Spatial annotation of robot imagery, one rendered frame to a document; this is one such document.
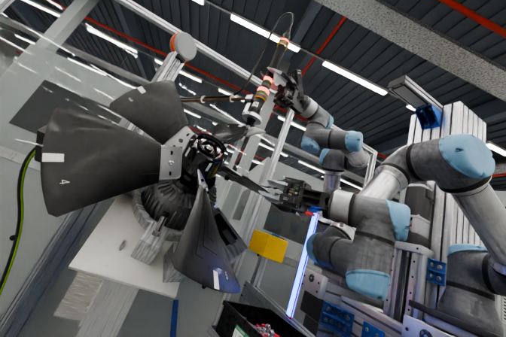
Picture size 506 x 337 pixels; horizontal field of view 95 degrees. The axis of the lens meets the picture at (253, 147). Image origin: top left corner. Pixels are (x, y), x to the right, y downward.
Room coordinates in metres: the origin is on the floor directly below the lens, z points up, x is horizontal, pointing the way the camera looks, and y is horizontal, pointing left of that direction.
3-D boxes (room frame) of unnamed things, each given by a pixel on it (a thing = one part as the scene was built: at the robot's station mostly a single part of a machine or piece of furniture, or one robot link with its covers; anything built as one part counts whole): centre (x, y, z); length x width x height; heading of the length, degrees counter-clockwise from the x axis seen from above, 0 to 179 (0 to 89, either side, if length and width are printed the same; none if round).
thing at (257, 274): (1.10, -0.22, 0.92); 0.03 x 0.03 x 0.12; 17
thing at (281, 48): (0.72, 0.04, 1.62); 0.03 x 0.03 x 0.21
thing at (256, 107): (0.72, 0.04, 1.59); 0.04 x 0.04 x 0.46
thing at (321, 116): (0.84, -0.21, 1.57); 0.11 x 0.08 x 0.09; 117
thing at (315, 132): (0.83, -0.22, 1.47); 0.11 x 0.08 x 0.11; 53
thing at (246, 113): (0.72, 0.05, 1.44); 0.09 x 0.07 x 0.10; 52
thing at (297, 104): (0.77, -0.07, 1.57); 0.12 x 0.08 x 0.09; 117
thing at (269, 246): (1.10, -0.22, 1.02); 0.16 x 0.10 x 0.11; 17
